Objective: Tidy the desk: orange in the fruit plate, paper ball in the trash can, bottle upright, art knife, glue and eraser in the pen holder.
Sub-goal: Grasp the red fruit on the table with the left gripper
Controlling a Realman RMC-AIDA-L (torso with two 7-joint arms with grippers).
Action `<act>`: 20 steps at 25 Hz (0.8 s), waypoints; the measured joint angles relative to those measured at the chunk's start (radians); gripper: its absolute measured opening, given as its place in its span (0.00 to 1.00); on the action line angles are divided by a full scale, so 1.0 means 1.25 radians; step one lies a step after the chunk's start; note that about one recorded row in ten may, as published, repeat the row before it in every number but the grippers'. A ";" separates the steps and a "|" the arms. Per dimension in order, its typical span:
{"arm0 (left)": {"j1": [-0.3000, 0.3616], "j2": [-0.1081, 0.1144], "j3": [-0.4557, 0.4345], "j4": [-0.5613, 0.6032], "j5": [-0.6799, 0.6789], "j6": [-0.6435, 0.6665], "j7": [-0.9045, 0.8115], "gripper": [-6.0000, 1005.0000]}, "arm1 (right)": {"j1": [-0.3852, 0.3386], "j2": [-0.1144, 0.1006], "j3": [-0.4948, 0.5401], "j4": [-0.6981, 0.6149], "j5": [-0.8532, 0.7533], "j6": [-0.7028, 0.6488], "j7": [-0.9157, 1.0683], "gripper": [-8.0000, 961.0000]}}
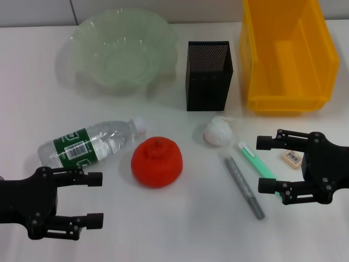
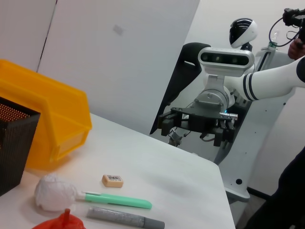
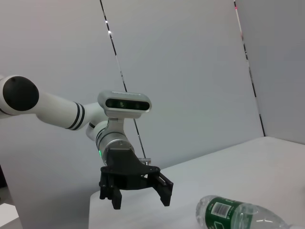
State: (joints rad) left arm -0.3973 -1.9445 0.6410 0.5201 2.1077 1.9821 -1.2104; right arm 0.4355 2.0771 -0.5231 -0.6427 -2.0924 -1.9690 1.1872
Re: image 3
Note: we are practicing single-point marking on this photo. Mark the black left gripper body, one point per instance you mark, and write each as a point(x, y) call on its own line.
point(124, 167)

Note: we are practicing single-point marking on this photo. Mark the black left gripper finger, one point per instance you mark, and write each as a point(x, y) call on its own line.
point(114, 196)
point(164, 190)

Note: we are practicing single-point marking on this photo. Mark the clear green-label water bottle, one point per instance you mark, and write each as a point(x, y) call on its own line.
point(238, 214)

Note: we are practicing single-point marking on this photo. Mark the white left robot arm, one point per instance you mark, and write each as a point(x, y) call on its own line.
point(57, 107)

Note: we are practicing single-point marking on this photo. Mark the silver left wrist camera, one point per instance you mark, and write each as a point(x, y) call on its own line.
point(126, 103)

